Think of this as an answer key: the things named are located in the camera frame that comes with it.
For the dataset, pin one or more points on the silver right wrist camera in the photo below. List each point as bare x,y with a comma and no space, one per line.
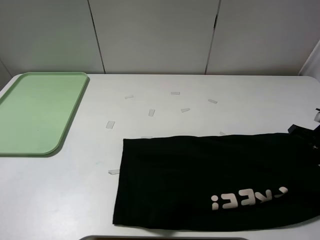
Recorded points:
317,116

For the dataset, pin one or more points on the clear tape piece centre right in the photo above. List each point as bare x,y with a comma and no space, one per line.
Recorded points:
183,110

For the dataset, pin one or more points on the light green plastic tray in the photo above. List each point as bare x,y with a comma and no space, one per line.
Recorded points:
37,111

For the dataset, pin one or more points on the black short sleeve t-shirt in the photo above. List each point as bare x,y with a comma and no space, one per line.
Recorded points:
218,183

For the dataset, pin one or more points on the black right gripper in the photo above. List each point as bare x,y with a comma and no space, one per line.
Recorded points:
314,139

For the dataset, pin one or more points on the clear tape piece far right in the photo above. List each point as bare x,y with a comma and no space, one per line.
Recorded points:
212,101

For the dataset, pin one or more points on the clear tape piece lower left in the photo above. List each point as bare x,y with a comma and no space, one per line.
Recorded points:
114,171

